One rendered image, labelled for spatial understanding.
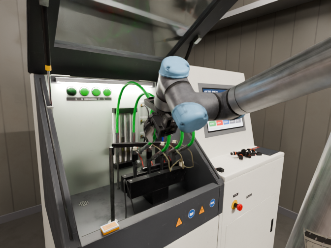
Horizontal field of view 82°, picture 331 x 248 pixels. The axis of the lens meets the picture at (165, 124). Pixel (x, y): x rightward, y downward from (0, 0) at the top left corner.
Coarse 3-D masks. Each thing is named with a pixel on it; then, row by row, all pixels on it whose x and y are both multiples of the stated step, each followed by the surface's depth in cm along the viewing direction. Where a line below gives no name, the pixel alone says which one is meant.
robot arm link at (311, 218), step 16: (320, 160) 20; (320, 176) 19; (320, 192) 18; (304, 208) 21; (320, 208) 18; (304, 224) 20; (320, 224) 18; (288, 240) 23; (304, 240) 20; (320, 240) 18
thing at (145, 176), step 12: (156, 168) 101; (168, 168) 102; (180, 168) 103; (132, 180) 87; (144, 180) 89; (156, 180) 93; (168, 180) 98; (180, 180) 104; (132, 192) 86; (144, 192) 90; (156, 192) 94
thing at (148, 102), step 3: (153, 96) 72; (144, 99) 70; (147, 99) 69; (150, 99) 68; (153, 99) 68; (144, 102) 70; (147, 102) 68; (150, 102) 66; (153, 102) 65; (147, 105) 68; (150, 105) 66; (153, 105) 63; (150, 108) 67; (153, 108) 64; (156, 111) 62
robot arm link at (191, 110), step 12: (180, 84) 46; (168, 96) 46; (180, 96) 44; (192, 96) 44; (204, 96) 45; (180, 108) 43; (192, 108) 42; (204, 108) 43; (216, 108) 46; (180, 120) 42; (192, 120) 41; (204, 120) 43
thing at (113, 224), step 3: (114, 222) 61; (105, 225) 60; (108, 225) 60; (111, 225) 60; (114, 225) 60; (105, 228) 58; (108, 228) 59; (117, 228) 60; (108, 231) 58; (111, 231) 59; (105, 234) 58
